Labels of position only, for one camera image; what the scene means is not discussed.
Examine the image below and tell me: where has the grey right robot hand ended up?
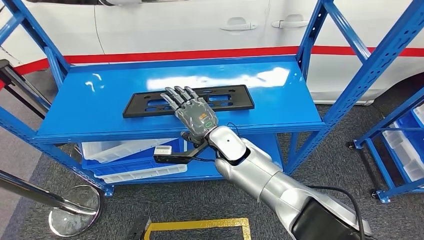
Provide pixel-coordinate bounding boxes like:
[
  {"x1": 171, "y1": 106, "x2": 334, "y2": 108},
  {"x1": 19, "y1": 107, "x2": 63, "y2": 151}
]
[{"x1": 160, "y1": 85, "x2": 220, "y2": 147}]

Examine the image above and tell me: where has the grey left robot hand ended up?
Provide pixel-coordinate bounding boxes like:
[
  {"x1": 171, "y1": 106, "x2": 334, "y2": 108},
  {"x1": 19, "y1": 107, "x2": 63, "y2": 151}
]
[{"x1": 127, "y1": 216, "x2": 152, "y2": 240}]

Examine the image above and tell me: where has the black plastic plate frame part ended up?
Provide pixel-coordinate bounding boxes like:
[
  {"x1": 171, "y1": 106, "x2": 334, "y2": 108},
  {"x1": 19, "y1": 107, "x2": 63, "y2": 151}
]
[{"x1": 122, "y1": 84, "x2": 255, "y2": 119}]

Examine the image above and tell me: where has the blue metal shelf rack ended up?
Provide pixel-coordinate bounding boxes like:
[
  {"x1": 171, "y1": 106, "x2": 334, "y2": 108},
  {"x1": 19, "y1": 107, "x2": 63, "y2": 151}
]
[
  {"x1": 0, "y1": 0, "x2": 424, "y2": 198},
  {"x1": 346, "y1": 87, "x2": 424, "y2": 204}
]

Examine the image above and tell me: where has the yellow floor tape square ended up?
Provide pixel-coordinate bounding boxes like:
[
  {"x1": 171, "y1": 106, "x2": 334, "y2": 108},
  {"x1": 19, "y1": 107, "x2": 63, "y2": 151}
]
[{"x1": 143, "y1": 217, "x2": 252, "y2": 240}]

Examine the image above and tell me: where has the red barrier belt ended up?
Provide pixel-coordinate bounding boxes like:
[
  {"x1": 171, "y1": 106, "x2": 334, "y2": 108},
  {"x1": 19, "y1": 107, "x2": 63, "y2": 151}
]
[{"x1": 13, "y1": 45, "x2": 424, "y2": 76}]

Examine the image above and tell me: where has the blue plastic crate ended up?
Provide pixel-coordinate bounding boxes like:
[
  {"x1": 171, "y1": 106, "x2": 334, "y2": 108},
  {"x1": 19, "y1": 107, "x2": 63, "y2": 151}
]
[
  {"x1": 395, "y1": 110, "x2": 424, "y2": 167},
  {"x1": 81, "y1": 138, "x2": 188, "y2": 177}
]

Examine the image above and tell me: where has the white car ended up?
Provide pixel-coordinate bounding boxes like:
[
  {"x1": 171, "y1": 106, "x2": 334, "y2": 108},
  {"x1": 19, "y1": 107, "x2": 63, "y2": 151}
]
[{"x1": 0, "y1": 0, "x2": 424, "y2": 106}]

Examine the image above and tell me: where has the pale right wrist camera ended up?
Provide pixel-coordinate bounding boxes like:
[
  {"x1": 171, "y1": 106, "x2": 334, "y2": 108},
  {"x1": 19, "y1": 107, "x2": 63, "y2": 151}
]
[{"x1": 152, "y1": 144, "x2": 193, "y2": 166}]

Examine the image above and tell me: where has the chrome stanchion post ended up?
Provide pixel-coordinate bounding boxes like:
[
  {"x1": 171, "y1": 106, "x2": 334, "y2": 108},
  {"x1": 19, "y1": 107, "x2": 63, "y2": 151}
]
[
  {"x1": 0, "y1": 58, "x2": 53, "y2": 112},
  {"x1": 0, "y1": 169, "x2": 104, "y2": 238}
]

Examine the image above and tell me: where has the black stanchion post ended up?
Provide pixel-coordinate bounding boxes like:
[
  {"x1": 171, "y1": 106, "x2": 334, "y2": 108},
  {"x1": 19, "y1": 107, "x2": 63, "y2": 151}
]
[{"x1": 0, "y1": 79, "x2": 47, "y2": 120}]

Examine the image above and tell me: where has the black cable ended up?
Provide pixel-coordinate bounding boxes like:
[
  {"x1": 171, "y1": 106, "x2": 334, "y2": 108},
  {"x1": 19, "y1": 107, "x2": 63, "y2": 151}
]
[{"x1": 308, "y1": 185, "x2": 367, "y2": 240}]

